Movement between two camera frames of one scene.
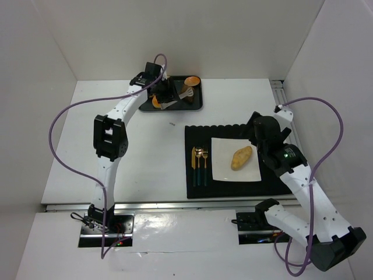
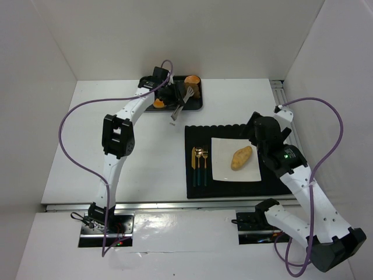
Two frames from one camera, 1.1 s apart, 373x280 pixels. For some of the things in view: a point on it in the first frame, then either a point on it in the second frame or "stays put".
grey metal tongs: x=189 y=93 to x=190 y=91
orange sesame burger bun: x=192 y=80 stays put
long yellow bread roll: x=240 y=157 stays put
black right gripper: x=253 y=128 stays put
